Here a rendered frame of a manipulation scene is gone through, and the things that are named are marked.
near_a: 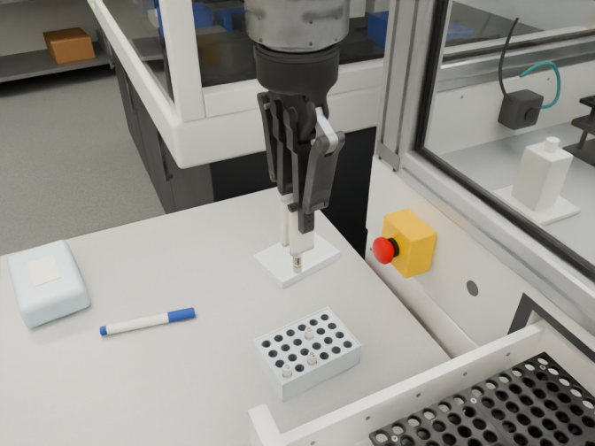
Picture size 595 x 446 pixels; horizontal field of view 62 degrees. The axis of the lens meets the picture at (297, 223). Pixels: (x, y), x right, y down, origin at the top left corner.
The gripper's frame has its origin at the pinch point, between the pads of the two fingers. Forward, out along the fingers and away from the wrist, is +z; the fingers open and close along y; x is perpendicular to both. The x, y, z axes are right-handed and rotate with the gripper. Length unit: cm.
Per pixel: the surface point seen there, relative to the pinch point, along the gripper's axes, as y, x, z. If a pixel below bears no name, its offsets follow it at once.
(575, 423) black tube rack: 29.4, 13.1, 9.6
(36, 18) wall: -388, 6, 64
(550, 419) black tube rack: 28.0, 11.4, 9.7
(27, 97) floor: -333, -18, 101
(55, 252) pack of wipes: -35.5, -25.5, 19.4
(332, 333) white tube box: 1.4, 4.8, 20.2
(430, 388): 18.7, 5.4, 12.0
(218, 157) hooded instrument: -50, 10, 18
